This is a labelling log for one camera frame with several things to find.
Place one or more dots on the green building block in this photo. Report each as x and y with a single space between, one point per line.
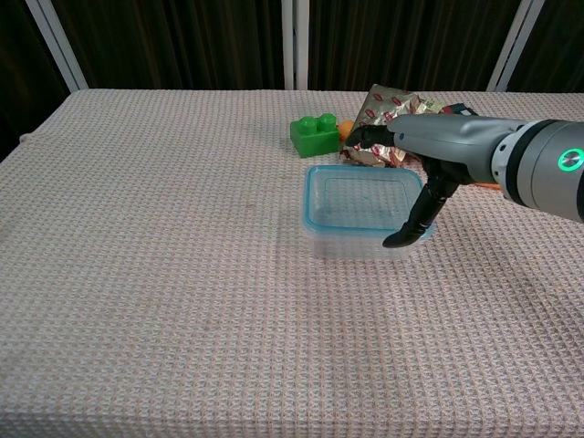
315 137

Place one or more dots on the green snack packet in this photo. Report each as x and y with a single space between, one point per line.
432 105

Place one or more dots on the beige waffle tablecloth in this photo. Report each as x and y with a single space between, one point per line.
182 274

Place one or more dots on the dark blue snack packet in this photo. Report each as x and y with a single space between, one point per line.
458 110

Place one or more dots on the clear plastic container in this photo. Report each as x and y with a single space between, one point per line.
351 244

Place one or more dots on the white frame post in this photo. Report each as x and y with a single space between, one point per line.
515 45
57 45
295 45

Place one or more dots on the gold red snack packet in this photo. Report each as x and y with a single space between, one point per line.
388 102

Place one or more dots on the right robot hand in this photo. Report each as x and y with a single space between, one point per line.
447 141

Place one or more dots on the teal plastic lid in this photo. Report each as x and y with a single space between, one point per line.
360 201

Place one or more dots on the dark pleated curtain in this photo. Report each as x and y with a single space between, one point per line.
182 41

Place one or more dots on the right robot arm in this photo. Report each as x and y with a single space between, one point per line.
543 164

